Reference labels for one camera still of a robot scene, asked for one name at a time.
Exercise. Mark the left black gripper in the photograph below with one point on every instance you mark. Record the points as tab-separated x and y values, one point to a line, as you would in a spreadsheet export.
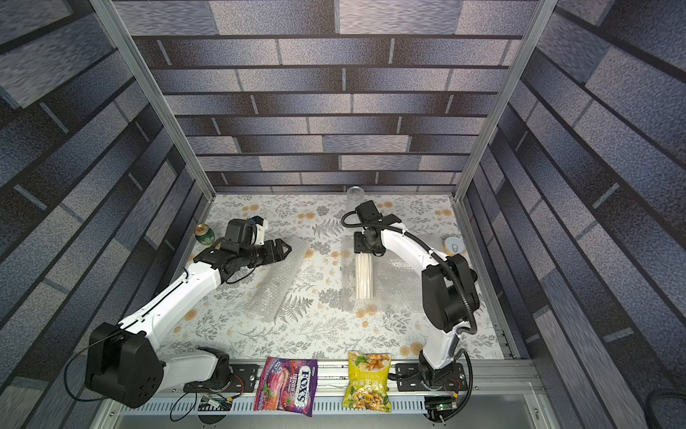
271	250

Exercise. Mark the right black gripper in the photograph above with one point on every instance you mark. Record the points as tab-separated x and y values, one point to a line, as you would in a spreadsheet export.
364	247

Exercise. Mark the white ribbed ceramic vase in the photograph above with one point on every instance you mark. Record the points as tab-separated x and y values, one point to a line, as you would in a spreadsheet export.
364	276

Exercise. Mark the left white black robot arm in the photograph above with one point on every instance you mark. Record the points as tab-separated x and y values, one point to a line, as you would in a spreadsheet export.
123	361

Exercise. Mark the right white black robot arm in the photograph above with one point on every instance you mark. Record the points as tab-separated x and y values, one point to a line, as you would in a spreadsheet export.
448	292

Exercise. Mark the green drink can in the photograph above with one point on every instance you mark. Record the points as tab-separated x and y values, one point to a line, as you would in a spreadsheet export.
204	235

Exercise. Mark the white lidded cup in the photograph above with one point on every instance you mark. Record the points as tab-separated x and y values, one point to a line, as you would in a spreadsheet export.
454	245

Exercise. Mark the purple Fox's candy bag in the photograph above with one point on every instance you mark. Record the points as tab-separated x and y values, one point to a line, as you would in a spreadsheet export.
287	385

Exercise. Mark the yellow snack bag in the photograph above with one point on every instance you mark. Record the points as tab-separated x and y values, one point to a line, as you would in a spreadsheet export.
368	376

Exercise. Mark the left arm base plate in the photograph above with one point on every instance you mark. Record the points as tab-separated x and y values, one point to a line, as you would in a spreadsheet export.
234	379

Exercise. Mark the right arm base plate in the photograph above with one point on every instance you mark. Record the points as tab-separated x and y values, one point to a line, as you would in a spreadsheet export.
419	377

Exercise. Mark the aluminium front rail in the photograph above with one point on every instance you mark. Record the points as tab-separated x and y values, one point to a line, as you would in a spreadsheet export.
506	394

